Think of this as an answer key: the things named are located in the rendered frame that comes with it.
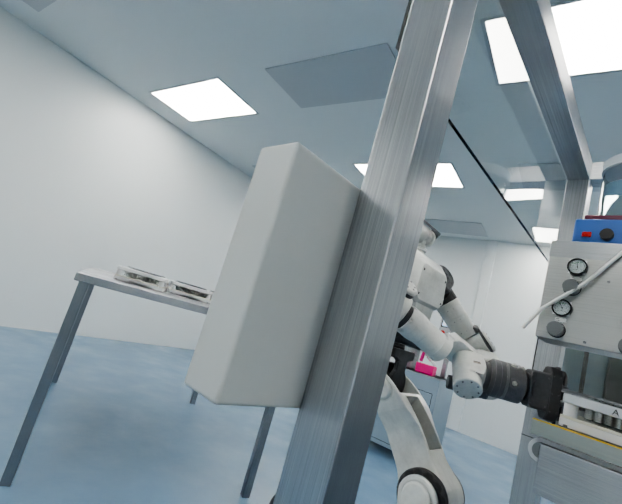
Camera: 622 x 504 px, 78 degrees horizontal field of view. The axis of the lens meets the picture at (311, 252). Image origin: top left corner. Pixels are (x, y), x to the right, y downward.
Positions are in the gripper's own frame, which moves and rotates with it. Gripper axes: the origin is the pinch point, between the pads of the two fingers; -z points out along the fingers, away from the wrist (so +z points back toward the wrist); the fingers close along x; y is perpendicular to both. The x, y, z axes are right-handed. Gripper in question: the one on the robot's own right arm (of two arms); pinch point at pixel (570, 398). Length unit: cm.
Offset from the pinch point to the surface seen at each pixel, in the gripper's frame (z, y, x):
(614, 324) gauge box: 0.3, 14.3, -16.7
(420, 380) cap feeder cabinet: 1, -261, 19
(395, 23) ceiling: 79, -109, -200
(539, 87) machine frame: 23, 19, -65
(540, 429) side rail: 7.6, 6.0, 7.9
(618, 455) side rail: -3.6, 13.0, 7.9
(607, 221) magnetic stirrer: 1.1, 8.6, -40.8
